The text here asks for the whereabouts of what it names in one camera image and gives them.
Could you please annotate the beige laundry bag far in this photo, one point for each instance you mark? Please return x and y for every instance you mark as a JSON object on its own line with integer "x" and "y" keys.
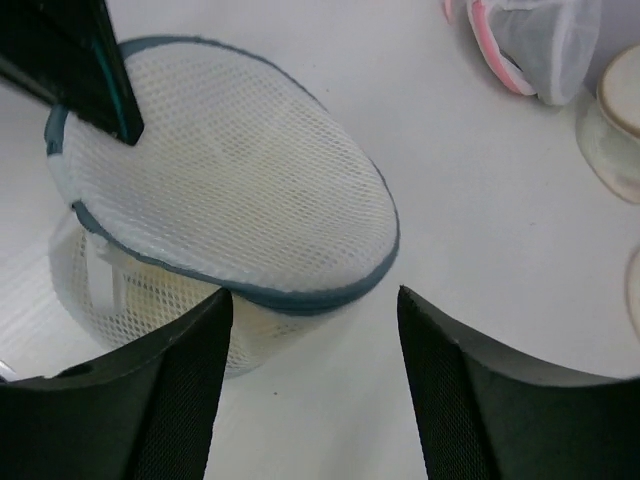
{"x": 608, "y": 131}

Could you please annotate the white mesh bag blue zipper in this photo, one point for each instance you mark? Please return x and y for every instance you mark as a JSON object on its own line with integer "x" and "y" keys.
{"x": 241, "y": 180}

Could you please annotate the beige laundry bag near right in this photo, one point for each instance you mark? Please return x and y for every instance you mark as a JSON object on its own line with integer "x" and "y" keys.
{"x": 632, "y": 291}

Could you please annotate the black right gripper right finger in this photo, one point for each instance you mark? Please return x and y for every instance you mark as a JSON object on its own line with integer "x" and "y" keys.
{"x": 485, "y": 410}

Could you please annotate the beige laundry bag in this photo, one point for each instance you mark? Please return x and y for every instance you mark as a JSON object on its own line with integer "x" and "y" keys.
{"x": 632, "y": 291}
{"x": 608, "y": 131}

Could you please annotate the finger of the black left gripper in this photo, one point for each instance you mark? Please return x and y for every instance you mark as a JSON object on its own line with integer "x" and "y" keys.
{"x": 64, "y": 52}

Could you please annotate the white mesh bag pink trim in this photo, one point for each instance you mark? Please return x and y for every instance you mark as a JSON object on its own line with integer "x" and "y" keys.
{"x": 539, "y": 48}

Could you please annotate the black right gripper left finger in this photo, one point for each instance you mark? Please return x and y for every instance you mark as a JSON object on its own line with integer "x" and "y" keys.
{"x": 143, "y": 411}

